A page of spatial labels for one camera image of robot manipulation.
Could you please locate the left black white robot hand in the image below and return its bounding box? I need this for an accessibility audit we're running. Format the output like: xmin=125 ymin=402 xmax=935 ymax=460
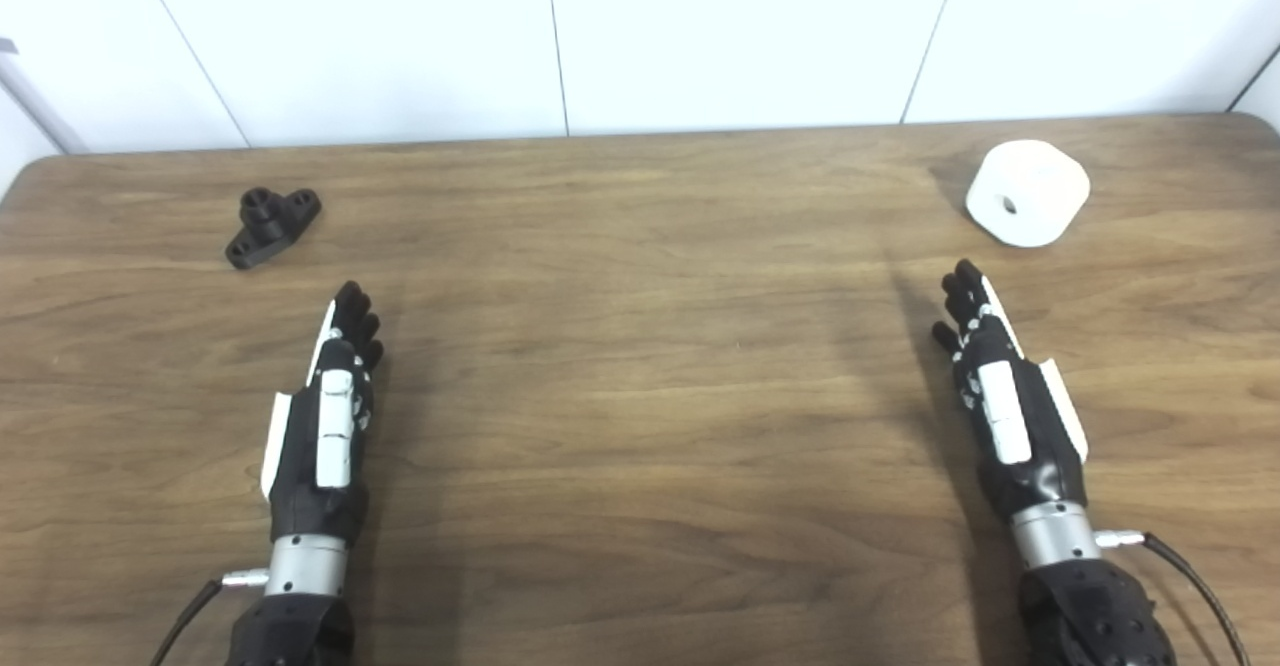
xmin=260 ymin=281 xmax=386 ymax=547

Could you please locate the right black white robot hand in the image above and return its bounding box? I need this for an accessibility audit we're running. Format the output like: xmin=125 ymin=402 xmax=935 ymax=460
xmin=932 ymin=259 xmax=1091 ymax=525

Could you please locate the black flanged holder part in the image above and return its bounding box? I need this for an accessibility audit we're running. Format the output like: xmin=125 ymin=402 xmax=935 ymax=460
xmin=225 ymin=187 xmax=323 ymax=270

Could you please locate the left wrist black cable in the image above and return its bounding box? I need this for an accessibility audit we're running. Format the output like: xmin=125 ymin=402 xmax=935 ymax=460
xmin=150 ymin=568 xmax=271 ymax=666

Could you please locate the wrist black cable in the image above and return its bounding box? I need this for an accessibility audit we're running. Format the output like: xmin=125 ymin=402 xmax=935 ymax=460
xmin=150 ymin=568 xmax=271 ymax=666
xmin=1095 ymin=529 xmax=1251 ymax=666

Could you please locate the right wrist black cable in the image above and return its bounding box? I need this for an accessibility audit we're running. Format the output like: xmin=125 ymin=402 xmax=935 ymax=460
xmin=1095 ymin=529 xmax=1251 ymax=666

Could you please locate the grey wall corner trim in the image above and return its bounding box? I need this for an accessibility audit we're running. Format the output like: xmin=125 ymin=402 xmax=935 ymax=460
xmin=0 ymin=38 xmax=89 ymax=155

